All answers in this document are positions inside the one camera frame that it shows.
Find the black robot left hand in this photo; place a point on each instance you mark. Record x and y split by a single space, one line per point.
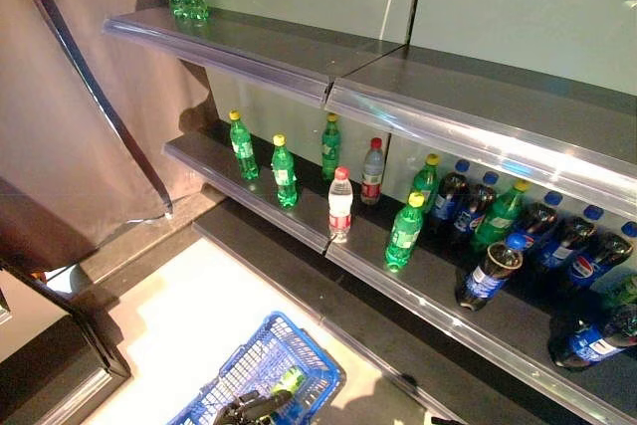
249 407

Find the blue plastic shopping basket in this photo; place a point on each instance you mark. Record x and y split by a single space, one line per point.
303 345

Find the clear water bottle red cap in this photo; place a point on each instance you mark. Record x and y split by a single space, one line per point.
340 206
373 171

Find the cola bottle blue label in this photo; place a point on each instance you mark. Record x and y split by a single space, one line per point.
594 261
562 241
470 211
537 218
448 196
587 340
485 276

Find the small green drink bottle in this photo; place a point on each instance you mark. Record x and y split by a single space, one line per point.
288 379

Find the dark cabinet silver trim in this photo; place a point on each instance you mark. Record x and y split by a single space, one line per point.
55 360

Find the green soda bottle yellow cap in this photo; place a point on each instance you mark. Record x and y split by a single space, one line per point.
497 216
242 146
330 146
624 290
404 233
283 171
425 181

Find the high dark shelf board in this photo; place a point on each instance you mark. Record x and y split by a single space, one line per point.
259 47
488 101

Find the brown curtain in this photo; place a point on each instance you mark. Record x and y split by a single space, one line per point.
60 96

